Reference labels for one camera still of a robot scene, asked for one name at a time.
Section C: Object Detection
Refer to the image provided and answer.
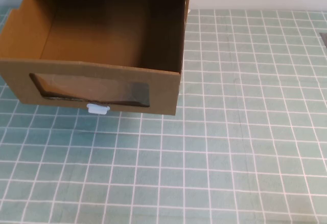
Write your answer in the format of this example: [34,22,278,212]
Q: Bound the white plastic drawer handle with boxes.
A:
[86,103,111,115]

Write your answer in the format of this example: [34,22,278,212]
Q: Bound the green checked tablecloth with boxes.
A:
[0,6,327,224]

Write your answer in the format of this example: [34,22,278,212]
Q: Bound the brown cardboard windowed drawer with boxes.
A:
[0,0,189,117]

